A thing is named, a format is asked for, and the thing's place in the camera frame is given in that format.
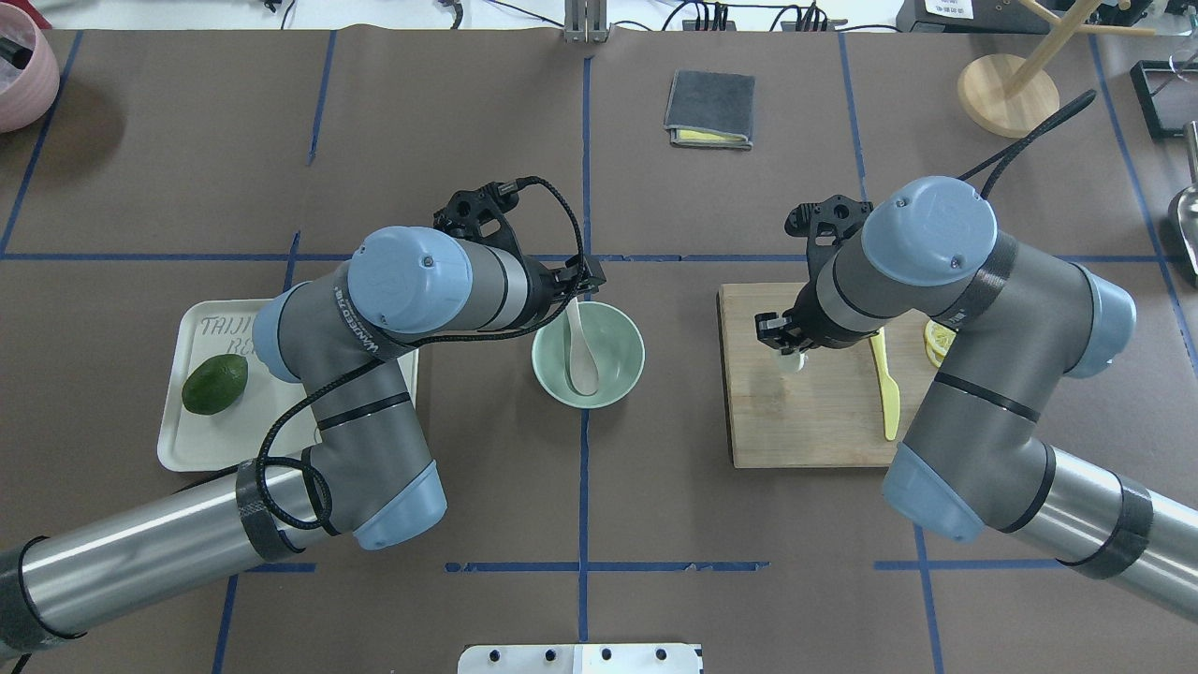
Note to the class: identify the folded grey cloth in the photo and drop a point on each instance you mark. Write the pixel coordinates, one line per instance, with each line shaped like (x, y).
(711, 110)

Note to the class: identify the yellow plastic knife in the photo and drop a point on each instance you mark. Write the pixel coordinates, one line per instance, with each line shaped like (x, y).
(890, 393)

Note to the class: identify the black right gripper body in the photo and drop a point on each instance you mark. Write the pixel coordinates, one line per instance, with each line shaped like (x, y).
(809, 328)

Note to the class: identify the aluminium frame post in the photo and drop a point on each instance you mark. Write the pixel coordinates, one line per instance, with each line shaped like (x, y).
(585, 21)

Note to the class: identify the metal scoop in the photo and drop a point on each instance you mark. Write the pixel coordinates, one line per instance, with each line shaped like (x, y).
(1184, 205)

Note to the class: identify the white serving tray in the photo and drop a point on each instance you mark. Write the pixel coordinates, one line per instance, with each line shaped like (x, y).
(191, 442)

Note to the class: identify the white ceramic spoon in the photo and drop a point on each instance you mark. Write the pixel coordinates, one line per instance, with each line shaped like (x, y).
(581, 366)

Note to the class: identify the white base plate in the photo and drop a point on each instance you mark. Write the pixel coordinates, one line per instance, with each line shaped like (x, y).
(669, 657)

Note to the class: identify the green avocado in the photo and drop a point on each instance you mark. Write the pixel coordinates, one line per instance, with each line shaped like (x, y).
(216, 384)

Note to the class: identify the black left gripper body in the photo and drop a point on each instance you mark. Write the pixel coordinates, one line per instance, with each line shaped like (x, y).
(542, 283)

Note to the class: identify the pink bowl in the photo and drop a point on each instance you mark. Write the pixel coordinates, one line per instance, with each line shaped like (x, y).
(30, 75)

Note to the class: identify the black glass rack tray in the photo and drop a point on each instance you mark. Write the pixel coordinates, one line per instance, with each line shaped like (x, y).
(1167, 95)

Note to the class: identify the lemon slice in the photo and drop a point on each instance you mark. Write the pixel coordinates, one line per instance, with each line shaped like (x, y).
(935, 357)
(938, 338)

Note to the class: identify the wooden mug tree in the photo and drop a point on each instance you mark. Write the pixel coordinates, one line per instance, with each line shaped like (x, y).
(1009, 95)

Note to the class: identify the wooden cutting board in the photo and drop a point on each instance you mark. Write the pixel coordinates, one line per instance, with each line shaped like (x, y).
(828, 415)

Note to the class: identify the mint green bowl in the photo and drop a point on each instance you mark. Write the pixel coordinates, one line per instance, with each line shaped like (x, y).
(617, 347)

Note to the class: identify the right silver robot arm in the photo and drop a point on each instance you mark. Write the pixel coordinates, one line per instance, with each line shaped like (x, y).
(1022, 320)

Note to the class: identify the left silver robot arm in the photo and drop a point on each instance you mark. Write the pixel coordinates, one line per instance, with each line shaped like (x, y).
(349, 458)

